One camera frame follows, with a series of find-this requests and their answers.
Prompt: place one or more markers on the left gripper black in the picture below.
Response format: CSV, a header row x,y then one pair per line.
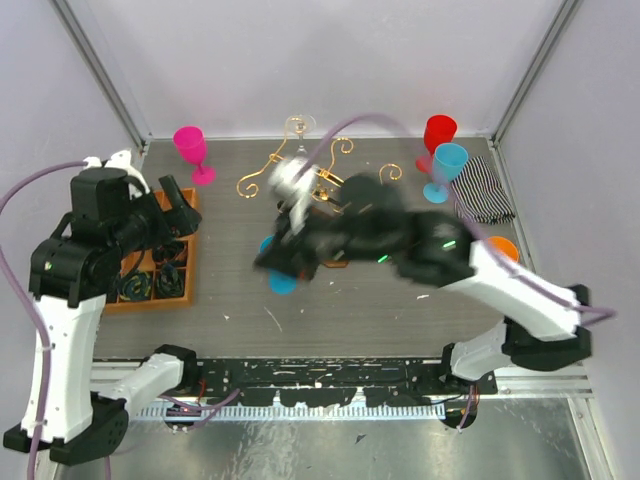
x,y
182,219

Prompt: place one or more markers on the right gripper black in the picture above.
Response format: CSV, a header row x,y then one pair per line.
x,y
289,251

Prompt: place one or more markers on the blue wine glass front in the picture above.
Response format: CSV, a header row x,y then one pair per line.
x,y
281,284

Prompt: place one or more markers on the pink wine glass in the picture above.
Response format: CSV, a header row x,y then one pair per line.
x,y
191,145

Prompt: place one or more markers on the clear wine glass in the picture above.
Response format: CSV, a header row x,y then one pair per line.
x,y
297,128

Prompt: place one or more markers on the light blue wine glass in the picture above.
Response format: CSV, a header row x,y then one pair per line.
x,y
448,162

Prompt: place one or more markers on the red wine glass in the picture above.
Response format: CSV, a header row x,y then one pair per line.
x,y
439,129

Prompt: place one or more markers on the orange wine glass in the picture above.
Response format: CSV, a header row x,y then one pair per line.
x,y
504,248

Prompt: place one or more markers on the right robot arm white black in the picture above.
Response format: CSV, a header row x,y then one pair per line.
x,y
539,332

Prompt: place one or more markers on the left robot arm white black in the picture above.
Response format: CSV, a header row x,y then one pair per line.
x,y
72,272

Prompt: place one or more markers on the rolled dark tie upper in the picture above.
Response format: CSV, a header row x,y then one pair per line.
x,y
174,253

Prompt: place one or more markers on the wooden compartment tray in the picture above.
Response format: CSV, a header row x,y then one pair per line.
x,y
143,262

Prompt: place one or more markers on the rolled dark floral tie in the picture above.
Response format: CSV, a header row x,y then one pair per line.
x,y
169,282

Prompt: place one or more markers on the rolled green patterned tie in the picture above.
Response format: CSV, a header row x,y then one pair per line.
x,y
135,287

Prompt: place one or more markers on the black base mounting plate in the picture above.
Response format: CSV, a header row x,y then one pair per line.
x,y
322,382

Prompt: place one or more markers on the striped black white cloth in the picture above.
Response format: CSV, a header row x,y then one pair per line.
x,y
479,194

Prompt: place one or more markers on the gold wire wine glass rack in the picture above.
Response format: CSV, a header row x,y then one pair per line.
x,y
320,200

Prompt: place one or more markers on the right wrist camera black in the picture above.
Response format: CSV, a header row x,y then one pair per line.
x,y
293,181

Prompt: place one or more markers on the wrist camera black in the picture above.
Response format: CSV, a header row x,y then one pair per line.
x,y
105,189
293,181

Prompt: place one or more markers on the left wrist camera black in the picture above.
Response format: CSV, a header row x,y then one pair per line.
x,y
105,189

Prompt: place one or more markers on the aluminium front rail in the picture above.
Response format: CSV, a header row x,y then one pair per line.
x,y
510,382

